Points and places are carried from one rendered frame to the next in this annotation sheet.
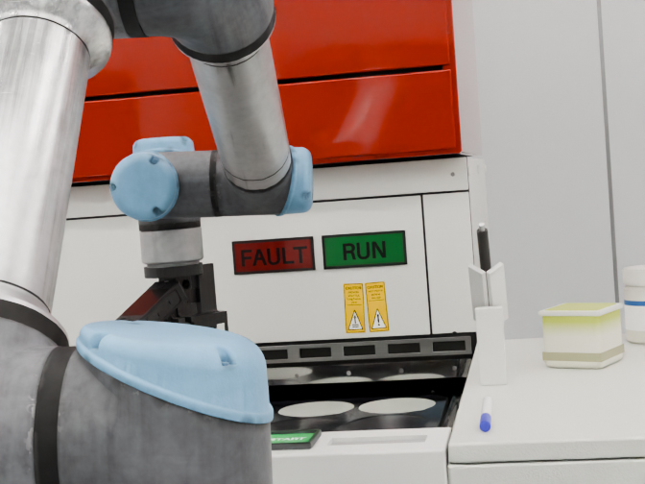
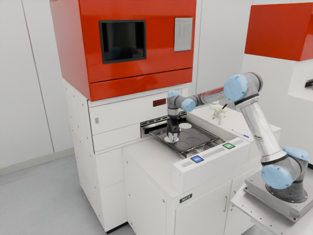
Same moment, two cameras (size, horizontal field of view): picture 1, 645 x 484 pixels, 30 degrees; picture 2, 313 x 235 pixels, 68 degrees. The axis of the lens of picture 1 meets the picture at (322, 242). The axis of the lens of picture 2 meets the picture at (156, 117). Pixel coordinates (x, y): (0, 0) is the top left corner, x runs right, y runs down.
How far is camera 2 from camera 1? 1.40 m
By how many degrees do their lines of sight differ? 46
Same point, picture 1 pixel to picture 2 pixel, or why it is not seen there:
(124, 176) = (189, 105)
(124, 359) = (307, 158)
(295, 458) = (236, 149)
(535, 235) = not seen: hidden behind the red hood
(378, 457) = (244, 146)
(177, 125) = (150, 80)
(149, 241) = (174, 111)
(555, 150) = not seen: hidden behind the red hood
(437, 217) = (183, 92)
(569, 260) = not seen: hidden behind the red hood
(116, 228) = (132, 101)
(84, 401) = (302, 164)
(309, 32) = (173, 61)
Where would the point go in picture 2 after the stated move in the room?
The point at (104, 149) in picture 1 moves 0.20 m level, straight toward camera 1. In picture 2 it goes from (136, 86) to (160, 92)
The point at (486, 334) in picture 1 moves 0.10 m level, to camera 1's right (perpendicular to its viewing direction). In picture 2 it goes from (221, 118) to (229, 114)
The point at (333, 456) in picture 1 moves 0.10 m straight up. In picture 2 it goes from (240, 147) to (242, 133)
